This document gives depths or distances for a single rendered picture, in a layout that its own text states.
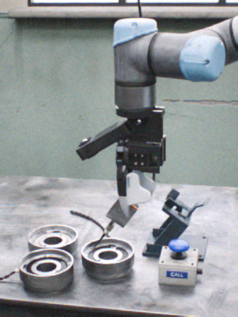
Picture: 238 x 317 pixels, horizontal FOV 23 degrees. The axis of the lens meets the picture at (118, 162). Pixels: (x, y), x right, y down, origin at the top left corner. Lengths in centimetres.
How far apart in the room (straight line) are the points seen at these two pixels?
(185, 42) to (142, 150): 21
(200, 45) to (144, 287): 46
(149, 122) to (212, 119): 167
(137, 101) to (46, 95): 181
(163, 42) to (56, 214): 60
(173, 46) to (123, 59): 10
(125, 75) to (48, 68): 178
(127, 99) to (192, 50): 15
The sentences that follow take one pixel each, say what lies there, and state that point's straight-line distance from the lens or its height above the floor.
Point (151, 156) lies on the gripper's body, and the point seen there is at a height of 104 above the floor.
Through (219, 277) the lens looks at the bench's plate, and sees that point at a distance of 118.
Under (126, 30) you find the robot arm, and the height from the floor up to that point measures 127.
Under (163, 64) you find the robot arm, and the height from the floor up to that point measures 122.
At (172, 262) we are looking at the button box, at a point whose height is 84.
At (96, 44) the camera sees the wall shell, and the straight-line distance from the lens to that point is 272.
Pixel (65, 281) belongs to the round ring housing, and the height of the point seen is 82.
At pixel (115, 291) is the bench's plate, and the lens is 113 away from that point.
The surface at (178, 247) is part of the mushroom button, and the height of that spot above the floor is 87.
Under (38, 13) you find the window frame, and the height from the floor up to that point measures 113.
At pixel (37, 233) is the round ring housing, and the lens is 129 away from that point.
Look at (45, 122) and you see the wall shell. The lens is 287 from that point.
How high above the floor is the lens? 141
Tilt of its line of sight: 20 degrees down
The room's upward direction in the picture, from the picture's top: 1 degrees counter-clockwise
